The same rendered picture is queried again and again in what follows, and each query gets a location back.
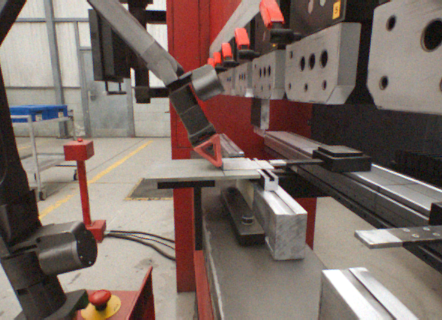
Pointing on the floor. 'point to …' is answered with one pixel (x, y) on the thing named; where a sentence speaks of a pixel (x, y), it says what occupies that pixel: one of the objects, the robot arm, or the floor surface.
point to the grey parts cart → (38, 160)
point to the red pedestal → (85, 151)
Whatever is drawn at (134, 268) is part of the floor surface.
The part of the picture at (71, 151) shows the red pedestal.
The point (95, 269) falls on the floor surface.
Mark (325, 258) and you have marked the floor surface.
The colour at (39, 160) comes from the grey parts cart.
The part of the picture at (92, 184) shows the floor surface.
